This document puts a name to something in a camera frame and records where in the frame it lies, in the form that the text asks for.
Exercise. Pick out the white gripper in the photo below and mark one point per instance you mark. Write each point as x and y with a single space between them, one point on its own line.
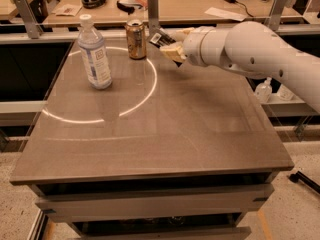
194 47

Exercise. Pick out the black rxbar chocolate wrapper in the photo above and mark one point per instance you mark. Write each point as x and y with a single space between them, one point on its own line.
160 38

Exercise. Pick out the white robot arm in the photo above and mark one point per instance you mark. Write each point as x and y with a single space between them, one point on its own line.
252 50

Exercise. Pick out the orange soda can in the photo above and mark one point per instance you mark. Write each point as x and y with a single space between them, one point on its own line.
136 39

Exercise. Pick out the white paper sheet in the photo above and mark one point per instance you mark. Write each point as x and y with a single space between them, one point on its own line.
225 14

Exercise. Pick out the clear plastic water bottle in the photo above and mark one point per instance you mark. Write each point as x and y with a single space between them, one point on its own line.
93 53

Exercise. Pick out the small plastic bottle on shelf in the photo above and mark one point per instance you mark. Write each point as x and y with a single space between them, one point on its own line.
264 90

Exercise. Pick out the small paper card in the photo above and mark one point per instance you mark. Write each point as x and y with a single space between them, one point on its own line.
67 10

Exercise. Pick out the grey cabinet upper drawer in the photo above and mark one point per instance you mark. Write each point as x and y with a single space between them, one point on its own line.
155 203

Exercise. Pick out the grey cabinet drawer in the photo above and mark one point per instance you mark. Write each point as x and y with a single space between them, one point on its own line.
155 203
237 233

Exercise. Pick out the black stand leg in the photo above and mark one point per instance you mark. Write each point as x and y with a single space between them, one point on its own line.
299 176

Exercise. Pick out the grey cabinet lower drawer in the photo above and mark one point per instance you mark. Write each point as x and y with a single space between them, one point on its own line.
237 233

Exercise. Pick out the middle metal bracket post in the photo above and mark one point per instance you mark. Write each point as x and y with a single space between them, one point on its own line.
153 16

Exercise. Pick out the metal bracket post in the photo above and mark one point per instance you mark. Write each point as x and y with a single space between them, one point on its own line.
153 16
274 18
32 27

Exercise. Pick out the right metal bracket post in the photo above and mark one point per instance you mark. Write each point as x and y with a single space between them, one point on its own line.
274 18

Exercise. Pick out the left metal bracket post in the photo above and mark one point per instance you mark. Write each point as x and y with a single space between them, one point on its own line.
32 27

